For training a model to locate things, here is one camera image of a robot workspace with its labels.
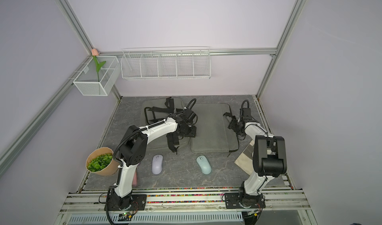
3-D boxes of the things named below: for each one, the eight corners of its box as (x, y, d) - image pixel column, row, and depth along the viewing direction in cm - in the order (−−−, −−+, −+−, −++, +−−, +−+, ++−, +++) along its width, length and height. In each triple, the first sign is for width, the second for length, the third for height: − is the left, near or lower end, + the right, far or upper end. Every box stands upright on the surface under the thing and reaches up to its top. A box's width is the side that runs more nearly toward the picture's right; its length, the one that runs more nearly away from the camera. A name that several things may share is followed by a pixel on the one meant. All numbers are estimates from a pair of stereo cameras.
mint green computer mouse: (204, 176, 83) (204, 175, 81) (195, 159, 90) (195, 157, 88) (213, 171, 85) (213, 170, 83) (203, 154, 91) (204, 153, 89)
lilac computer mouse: (151, 174, 85) (149, 172, 82) (154, 156, 91) (153, 154, 89) (161, 174, 85) (160, 172, 82) (163, 156, 91) (162, 154, 89)
